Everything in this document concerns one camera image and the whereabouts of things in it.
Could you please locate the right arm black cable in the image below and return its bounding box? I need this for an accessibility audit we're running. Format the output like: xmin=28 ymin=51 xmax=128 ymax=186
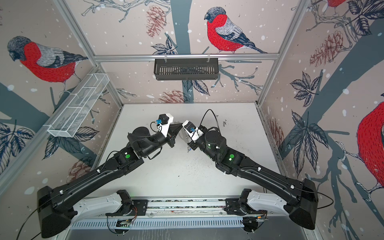
xmin=199 ymin=108 xmax=221 ymax=130

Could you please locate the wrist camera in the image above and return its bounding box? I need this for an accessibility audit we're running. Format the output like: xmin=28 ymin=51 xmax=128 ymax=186
xmin=155 ymin=114 xmax=174 ymax=137
xmin=182 ymin=120 xmax=200 ymax=142

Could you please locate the black hanging wire basket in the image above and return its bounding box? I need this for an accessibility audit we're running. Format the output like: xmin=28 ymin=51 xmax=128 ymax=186
xmin=154 ymin=58 xmax=219 ymax=81

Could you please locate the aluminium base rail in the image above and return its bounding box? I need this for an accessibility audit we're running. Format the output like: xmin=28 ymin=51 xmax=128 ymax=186
xmin=61 ymin=196 xmax=271 ymax=230

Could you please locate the horizontal aluminium frame bar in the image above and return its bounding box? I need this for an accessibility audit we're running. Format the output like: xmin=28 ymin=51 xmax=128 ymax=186
xmin=94 ymin=53 xmax=281 ymax=63

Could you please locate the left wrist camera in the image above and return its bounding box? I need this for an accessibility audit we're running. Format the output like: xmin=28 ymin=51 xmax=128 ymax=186
xmin=155 ymin=114 xmax=174 ymax=137

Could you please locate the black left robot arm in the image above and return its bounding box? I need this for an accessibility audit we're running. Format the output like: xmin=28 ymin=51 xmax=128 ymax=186
xmin=37 ymin=123 xmax=182 ymax=239

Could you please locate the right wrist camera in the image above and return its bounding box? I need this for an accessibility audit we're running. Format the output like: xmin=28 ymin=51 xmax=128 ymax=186
xmin=182 ymin=120 xmax=200 ymax=142

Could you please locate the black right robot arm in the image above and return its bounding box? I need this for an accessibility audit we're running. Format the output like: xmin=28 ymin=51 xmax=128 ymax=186
xmin=183 ymin=123 xmax=319 ymax=230

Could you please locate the white mesh wire shelf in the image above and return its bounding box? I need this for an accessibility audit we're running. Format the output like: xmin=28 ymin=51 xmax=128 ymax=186
xmin=48 ymin=73 xmax=110 ymax=138

